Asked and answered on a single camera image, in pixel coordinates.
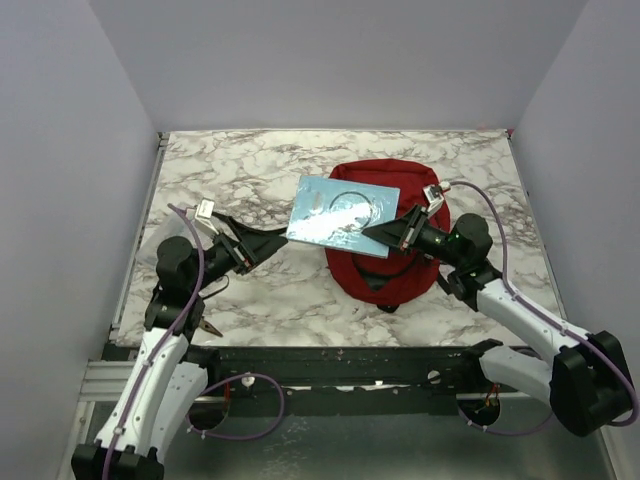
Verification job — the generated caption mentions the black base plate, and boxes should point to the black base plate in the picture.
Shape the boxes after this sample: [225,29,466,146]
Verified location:
[184,346,491,418]

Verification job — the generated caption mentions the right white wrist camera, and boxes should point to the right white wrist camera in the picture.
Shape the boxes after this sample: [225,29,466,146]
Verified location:
[423,181,451,217]

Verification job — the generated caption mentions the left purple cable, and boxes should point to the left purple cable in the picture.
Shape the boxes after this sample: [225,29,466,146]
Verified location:
[104,202,286,480]

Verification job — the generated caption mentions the purple cable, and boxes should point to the purple cable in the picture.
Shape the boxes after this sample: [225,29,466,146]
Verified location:
[447,180,639,435]
[104,202,286,480]

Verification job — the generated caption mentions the yellow handled pliers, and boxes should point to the yellow handled pliers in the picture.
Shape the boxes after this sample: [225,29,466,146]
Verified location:
[199,320,224,338]

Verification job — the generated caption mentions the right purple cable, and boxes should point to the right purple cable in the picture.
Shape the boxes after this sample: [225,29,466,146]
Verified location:
[447,180,639,435]

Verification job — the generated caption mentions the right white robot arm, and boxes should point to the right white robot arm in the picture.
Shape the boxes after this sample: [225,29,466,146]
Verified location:
[363,206,639,437]

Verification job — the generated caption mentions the light blue book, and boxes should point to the light blue book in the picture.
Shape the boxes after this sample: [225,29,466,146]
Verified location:
[285,176,400,259]

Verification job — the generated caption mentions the clear plastic organizer box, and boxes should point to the clear plastic organizer box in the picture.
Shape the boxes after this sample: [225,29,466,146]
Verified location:
[135,213,184,268]

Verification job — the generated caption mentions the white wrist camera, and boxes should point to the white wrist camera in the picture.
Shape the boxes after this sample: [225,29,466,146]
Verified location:
[193,198,219,238]
[423,181,451,217]

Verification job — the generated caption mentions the red backpack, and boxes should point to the red backpack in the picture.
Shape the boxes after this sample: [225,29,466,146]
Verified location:
[325,158,439,313]

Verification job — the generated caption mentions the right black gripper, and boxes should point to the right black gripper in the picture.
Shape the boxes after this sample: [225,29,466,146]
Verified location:
[364,203,464,269]

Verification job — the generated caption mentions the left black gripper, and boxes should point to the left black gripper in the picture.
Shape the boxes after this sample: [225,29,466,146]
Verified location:
[191,215,289,293]

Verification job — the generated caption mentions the aluminium mounting rail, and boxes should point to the aluminium mounting rail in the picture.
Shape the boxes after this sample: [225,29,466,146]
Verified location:
[77,359,610,402]

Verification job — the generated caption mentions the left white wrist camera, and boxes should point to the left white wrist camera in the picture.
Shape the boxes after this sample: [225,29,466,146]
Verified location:
[193,198,219,238]

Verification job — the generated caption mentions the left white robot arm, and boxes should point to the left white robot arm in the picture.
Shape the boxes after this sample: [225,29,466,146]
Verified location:
[71,215,287,479]

